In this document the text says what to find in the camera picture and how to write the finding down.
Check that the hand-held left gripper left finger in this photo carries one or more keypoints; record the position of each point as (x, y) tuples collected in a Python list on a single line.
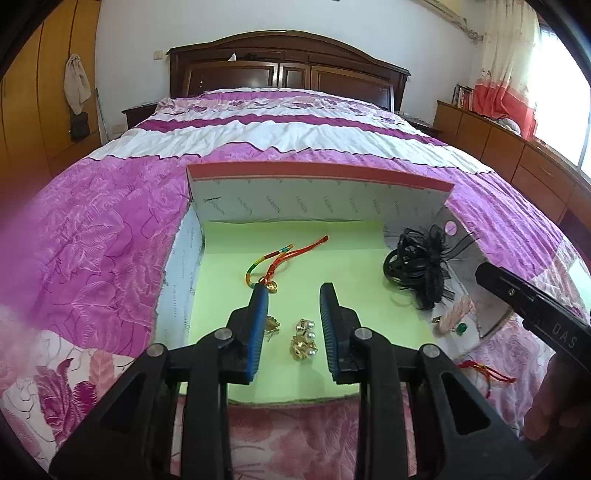
[(258, 332)]

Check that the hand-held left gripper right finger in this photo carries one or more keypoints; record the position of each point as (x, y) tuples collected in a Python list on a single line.
[(328, 332)]

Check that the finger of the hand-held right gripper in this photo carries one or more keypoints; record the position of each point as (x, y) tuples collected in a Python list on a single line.
[(505, 286)]

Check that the small gold earring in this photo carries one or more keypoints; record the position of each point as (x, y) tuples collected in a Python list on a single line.
[(272, 324)]

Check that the gold pearl earring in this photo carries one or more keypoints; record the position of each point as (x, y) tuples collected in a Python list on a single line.
[(305, 326), (304, 348)]

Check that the pink gold hair clip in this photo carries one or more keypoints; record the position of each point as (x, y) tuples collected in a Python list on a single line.
[(455, 311)]

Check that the green gem pendant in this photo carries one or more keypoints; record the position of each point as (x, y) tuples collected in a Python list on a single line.
[(461, 327)]

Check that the black feather hair clip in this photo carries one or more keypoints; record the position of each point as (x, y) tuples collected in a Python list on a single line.
[(422, 265)]

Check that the pink cardboard box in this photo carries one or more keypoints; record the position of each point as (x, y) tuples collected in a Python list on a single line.
[(323, 173)]

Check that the person's right hand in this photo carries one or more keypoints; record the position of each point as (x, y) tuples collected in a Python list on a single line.
[(561, 392)]

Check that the green paper sheet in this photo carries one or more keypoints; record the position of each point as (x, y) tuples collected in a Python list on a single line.
[(323, 258)]

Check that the long wooden dresser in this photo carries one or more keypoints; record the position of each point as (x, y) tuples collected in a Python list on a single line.
[(508, 147)]

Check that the folded cloth bundle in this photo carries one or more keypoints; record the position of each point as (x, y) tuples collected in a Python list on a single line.
[(510, 125)]

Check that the floral pink bedspread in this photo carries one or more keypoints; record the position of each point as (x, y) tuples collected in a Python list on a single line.
[(115, 221)]

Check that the bright window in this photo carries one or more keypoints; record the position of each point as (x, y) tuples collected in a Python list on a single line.
[(561, 106)]

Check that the row of books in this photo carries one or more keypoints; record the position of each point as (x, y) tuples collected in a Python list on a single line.
[(462, 96)]

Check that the pink orange curtain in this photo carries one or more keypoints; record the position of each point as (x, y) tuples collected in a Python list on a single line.
[(503, 69)]

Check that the dark wooden nightstand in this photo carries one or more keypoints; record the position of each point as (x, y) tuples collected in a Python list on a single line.
[(138, 115)]

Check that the dark wooden headboard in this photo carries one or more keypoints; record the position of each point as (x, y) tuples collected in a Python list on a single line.
[(286, 69)]

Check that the white pole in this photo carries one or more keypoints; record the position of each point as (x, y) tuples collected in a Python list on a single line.
[(101, 115)]

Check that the hanging black bag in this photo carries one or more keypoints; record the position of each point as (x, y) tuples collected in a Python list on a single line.
[(79, 127)]

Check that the hanging beige cloth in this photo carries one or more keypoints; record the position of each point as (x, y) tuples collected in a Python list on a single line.
[(76, 83)]

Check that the wooden wardrobe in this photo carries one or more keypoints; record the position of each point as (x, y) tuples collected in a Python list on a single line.
[(37, 92)]

